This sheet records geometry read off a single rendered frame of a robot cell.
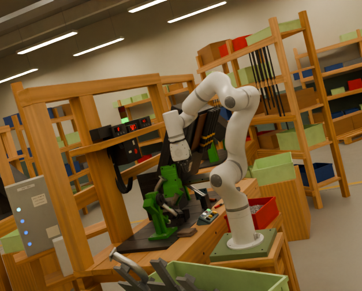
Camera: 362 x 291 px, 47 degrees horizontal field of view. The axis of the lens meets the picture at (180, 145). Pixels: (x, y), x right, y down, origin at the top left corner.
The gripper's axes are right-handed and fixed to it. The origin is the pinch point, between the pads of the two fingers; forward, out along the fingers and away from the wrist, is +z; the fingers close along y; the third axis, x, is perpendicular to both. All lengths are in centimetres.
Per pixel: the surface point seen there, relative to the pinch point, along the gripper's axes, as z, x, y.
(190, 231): 37.1, 6.1, -10.6
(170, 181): 13, 38, -33
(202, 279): 40, -46, 18
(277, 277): 35, -60, 56
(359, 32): -81, 895, 62
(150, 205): 18.6, 4.6, -31.3
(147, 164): 5, 81, -74
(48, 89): -61, -11, -65
